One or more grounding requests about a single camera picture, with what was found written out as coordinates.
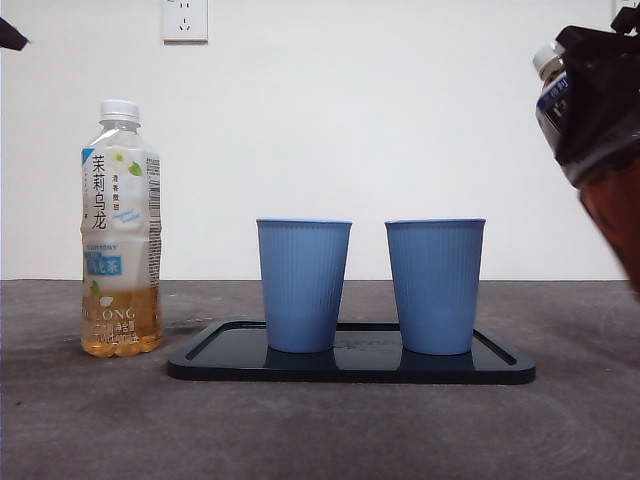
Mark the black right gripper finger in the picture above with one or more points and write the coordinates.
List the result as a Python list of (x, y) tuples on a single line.
[(600, 105)]

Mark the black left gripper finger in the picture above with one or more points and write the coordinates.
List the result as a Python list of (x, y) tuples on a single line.
[(11, 37)]

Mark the dark oolong tea bottle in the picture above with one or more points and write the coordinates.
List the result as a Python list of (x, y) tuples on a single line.
[(615, 215)]

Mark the white-label jasmine oolong tea bottle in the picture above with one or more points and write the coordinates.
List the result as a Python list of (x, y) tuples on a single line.
[(120, 225)]

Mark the blue ribbed plastic cup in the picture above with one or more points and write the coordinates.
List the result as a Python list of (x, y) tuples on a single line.
[(435, 285), (302, 285)]

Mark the dark rectangular tray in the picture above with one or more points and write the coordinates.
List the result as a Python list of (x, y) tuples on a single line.
[(350, 365)]

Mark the white wall socket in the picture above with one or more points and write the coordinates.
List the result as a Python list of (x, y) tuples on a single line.
[(184, 22)]

